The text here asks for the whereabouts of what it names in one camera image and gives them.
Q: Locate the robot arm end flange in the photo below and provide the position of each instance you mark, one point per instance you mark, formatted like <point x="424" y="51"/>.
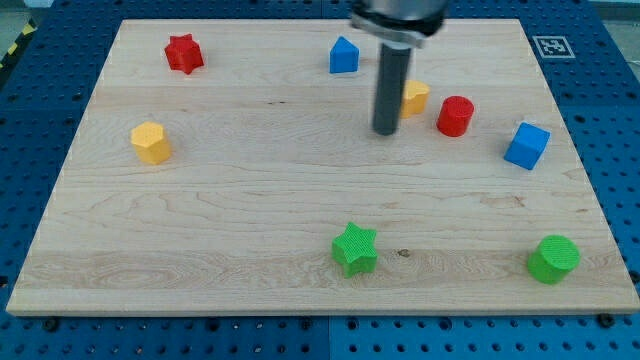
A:
<point x="408" y="22"/>

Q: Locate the blue cube block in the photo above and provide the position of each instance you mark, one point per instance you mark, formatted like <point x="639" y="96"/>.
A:
<point x="527" y="146"/>

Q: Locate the green star block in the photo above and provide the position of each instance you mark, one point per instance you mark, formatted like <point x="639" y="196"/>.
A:
<point x="354" y="250"/>

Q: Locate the wooden board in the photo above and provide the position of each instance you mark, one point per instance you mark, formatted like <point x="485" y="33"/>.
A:
<point x="272" y="156"/>

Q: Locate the yellow heart block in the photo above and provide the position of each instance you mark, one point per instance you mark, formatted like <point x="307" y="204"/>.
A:
<point x="415" y="98"/>

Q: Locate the blue pentagon house block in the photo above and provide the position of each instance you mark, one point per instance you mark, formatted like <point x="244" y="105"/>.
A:
<point x="343" y="57"/>

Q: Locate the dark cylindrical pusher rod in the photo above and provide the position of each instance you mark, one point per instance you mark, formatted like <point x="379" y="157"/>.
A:
<point x="392" y="72"/>

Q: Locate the red cylinder block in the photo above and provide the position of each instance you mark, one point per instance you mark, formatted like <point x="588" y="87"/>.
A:
<point x="455" y="116"/>

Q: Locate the yellow hexagon block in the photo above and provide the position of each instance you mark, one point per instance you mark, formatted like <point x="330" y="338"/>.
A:
<point x="151" y="143"/>

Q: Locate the red star block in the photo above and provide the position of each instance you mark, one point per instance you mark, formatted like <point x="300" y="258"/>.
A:
<point x="184" y="53"/>

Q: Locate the green cylinder block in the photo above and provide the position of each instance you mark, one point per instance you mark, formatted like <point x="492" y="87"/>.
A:
<point x="554" y="258"/>

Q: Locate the white fiducial marker tag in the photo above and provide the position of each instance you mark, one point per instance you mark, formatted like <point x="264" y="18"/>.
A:
<point x="553" y="47"/>

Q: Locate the yellow black hazard tape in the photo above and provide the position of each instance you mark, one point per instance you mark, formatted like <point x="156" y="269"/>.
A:
<point x="17" y="48"/>

